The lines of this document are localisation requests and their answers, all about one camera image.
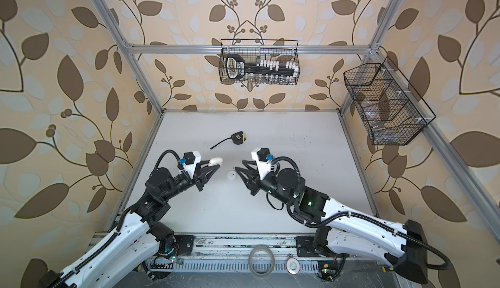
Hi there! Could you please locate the small white tape roll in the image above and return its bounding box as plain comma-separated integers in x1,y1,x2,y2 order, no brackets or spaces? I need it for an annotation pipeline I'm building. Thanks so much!
285,257,301,276

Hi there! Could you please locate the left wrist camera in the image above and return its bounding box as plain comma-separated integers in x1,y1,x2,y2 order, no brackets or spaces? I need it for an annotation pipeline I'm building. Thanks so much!
178,151,201,179

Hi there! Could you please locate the black yellow tape measure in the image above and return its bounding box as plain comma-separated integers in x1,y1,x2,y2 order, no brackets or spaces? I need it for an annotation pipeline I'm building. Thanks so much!
210,131,246,150

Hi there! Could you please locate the grey tape roll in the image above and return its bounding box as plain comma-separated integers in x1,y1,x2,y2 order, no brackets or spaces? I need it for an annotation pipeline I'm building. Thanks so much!
247,245,276,278

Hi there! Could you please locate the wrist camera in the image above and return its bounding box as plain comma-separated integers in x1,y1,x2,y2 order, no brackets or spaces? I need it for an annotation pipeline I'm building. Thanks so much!
251,147,274,180
178,151,201,179

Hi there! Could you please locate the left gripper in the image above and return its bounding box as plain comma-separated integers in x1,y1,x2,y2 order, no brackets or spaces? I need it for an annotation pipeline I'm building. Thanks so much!
161,156,217,202

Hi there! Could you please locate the white round earbud case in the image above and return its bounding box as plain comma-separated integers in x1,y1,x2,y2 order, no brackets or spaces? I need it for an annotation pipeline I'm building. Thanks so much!
227,170,238,180

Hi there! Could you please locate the right side wire basket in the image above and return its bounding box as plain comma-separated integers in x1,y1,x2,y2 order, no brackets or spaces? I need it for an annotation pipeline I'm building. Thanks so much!
343,57,436,146

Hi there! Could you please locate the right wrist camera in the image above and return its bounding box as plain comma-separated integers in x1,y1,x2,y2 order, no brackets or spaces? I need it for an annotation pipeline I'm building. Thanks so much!
251,147,274,180

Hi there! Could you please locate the wire basket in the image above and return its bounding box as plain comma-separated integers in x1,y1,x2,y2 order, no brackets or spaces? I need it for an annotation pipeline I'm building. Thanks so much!
218,37,301,86
343,57,436,146

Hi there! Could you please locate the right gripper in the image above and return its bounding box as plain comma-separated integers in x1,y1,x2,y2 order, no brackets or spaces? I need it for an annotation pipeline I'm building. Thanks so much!
240,158,296,208

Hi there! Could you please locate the rear wire basket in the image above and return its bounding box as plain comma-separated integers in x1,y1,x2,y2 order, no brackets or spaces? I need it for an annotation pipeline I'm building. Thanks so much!
218,37,301,86

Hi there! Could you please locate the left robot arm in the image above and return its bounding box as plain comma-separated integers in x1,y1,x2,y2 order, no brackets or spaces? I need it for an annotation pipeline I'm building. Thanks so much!
37,149,223,287

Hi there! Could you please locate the black socket set holder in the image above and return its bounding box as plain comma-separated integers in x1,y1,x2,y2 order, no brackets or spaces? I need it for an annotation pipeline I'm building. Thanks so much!
222,54,300,80

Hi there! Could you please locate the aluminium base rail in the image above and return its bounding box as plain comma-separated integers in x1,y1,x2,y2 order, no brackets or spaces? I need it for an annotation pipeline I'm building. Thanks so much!
83,232,407,261

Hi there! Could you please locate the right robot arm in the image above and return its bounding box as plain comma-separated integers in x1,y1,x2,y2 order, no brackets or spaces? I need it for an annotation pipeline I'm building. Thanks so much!
235,156,453,284

